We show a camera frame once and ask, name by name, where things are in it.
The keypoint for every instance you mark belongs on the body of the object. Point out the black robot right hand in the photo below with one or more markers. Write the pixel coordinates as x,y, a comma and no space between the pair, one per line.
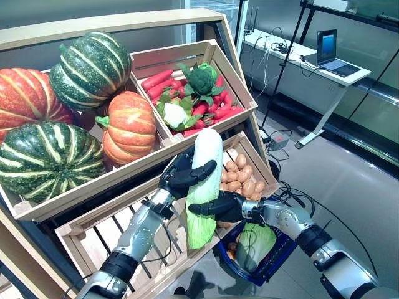
227,207

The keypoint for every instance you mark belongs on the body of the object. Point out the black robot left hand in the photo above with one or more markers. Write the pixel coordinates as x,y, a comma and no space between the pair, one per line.
177,180

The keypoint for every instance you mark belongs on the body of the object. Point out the slender napa cabbage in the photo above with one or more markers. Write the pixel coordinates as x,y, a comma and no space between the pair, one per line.
207,146

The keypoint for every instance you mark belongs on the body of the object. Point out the wide napa cabbage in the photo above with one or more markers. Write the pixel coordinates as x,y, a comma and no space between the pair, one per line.
255,243

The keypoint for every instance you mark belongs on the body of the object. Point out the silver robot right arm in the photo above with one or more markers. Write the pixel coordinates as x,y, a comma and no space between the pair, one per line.
290,218

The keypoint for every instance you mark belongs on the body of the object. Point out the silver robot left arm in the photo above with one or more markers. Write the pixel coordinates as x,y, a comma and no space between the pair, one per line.
140,230

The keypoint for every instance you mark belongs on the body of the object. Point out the blue plastic shopping basket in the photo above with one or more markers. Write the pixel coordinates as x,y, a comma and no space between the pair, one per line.
274,258

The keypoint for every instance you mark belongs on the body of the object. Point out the tan potato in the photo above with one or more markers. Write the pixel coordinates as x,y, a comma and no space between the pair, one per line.
247,171
256,196
241,176
240,160
259,186
248,187
233,186
232,177
224,176
231,166

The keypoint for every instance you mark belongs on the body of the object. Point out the red carrot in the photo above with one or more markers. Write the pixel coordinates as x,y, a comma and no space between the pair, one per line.
160,89
229,112
192,132
157,79
227,99

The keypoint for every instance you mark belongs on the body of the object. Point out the wooden potato crate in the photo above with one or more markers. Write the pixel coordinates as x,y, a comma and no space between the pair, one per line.
262,162

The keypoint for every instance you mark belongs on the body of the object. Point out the black round floor object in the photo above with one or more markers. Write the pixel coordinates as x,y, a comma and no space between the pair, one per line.
274,169

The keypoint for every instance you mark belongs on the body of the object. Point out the white cauliflower with leaves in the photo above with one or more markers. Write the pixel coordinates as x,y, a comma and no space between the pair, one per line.
174,113

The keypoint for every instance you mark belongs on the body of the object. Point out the small orange pumpkin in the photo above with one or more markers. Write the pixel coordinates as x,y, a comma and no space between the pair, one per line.
131,127

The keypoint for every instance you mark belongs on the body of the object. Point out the floor power strip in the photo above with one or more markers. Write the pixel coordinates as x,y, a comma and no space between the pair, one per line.
265,136

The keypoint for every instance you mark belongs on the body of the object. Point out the wooden cabbage crate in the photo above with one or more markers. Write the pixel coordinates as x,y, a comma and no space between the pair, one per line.
103,211

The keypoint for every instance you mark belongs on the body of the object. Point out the grey power box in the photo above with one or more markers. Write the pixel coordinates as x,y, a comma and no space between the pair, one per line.
279,141

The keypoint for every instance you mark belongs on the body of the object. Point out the green broccoli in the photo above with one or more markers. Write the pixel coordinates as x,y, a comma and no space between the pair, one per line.
201,79

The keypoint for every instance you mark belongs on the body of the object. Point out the wooden carrot crate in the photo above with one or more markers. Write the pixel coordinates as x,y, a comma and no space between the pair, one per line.
232,81

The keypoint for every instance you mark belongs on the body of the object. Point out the green striped pumpkin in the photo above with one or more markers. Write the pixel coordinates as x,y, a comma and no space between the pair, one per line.
90,68
50,162

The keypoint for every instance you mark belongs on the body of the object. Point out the black tripod stand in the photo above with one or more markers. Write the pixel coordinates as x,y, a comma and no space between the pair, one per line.
284,62

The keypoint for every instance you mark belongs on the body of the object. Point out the wooden pumpkin crate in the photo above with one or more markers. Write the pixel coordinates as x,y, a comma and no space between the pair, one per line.
25,211

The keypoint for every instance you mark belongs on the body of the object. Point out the black router with antennas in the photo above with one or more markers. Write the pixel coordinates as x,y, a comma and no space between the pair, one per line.
247,31

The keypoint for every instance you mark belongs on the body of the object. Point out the wooden display stand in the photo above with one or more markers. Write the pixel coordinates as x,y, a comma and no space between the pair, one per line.
93,28

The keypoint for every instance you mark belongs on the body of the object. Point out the large orange pumpkin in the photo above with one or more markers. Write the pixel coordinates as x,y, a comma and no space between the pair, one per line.
25,96

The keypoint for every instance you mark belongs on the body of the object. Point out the open laptop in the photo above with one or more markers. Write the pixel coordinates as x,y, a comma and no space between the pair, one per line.
327,43

